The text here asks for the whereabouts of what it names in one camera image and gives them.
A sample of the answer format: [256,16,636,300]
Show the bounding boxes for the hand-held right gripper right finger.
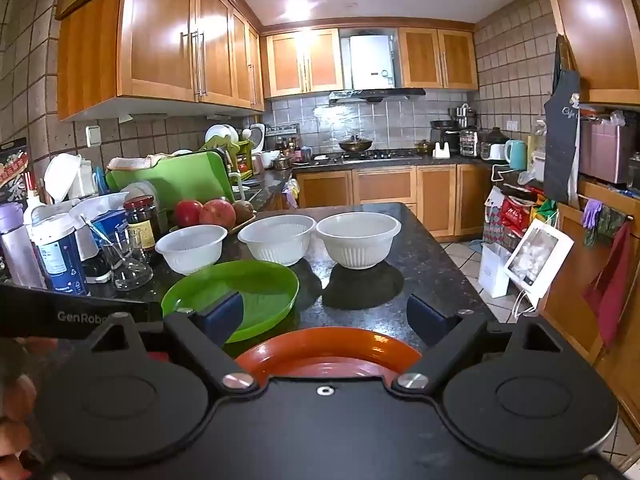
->
[391,293,557,394]

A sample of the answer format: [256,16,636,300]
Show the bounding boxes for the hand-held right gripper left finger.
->
[89,292,263,394]

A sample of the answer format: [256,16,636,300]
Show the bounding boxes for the green plate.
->
[161,260,300,344]

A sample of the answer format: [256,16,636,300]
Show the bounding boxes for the small white bowl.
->
[155,225,229,276]

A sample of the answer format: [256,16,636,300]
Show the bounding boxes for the medium white bowl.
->
[237,215,317,267]

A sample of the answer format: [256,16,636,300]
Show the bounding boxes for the large white bowl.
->
[316,212,402,270]

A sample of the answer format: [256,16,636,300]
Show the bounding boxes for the orange plate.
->
[234,327,425,376]

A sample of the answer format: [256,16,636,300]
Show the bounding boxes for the upright white plates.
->
[205,124,240,147]

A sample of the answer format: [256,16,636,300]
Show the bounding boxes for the person's left hand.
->
[0,338,59,480]

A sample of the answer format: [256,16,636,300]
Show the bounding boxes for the blue white canister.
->
[31,212,90,297]

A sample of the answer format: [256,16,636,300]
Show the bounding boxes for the purple water bottle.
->
[0,202,48,289]

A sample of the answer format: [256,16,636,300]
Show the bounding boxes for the glass measuring cup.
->
[105,227,154,291]

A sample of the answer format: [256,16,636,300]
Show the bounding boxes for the white paper bag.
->
[477,242,514,299]

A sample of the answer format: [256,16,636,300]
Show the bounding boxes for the yellow fruit tray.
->
[227,212,258,236]

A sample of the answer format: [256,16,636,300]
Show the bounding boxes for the blue tissue pack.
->
[90,209,129,252]

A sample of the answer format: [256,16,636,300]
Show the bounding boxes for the dark sauce jar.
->
[122,195,159,253]

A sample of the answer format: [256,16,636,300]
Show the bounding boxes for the patterned gift bag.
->
[482,186,506,246]

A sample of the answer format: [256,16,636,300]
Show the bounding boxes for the white photo box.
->
[503,218,575,309]

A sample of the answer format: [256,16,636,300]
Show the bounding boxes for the wooden base cabinets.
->
[295,162,493,238]

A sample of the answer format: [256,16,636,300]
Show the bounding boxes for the white takeaway container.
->
[43,152,84,204]

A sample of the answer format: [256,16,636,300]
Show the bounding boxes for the red shopping bag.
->
[500,196,538,234]

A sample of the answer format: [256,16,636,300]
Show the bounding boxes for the hanging yellow gloves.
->
[282,177,301,211]

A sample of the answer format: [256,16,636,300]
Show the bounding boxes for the stack of white containers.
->
[120,180,161,211]

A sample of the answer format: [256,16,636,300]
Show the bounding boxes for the light green cutting board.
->
[106,151,236,211]

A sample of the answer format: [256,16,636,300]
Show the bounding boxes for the wooden side cabinet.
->
[542,180,640,403]

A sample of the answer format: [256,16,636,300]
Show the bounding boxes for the black snack bag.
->
[0,137,34,196]

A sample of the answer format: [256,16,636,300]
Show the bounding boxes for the green dish rack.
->
[202,137,254,181]

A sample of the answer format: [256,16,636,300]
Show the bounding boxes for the beige cloth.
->
[107,155,167,171]

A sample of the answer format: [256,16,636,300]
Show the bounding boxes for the gas stove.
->
[320,151,423,164]

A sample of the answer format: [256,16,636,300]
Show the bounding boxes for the black coffee machine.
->
[431,127,461,156]

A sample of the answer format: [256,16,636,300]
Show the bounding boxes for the row of condiment bottles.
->
[272,135,314,164]

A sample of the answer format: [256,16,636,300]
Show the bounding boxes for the mint electric kettle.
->
[504,139,528,171]

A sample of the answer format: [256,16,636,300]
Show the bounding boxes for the dark wok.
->
[339,135,374,154]

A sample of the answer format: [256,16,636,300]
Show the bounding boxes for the dark red towel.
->
[582,220,634,349]

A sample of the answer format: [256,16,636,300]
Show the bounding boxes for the purple rubber gloves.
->
[581,198,606,231]

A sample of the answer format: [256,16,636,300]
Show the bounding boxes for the dark grey apron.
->
[543,35,582,205]

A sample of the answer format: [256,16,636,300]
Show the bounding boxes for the range hood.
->
[329,88,427,105]

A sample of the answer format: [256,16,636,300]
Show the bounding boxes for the pink storage box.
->
[579,120,637,184]

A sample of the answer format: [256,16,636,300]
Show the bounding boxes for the white water heater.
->
[350,35,392,89]

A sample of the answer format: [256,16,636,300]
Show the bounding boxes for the wooden wall cabinet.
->
[56,0,266,122]
[540,0,640,106]
[262,27,346,99]
[397,27,479,91]

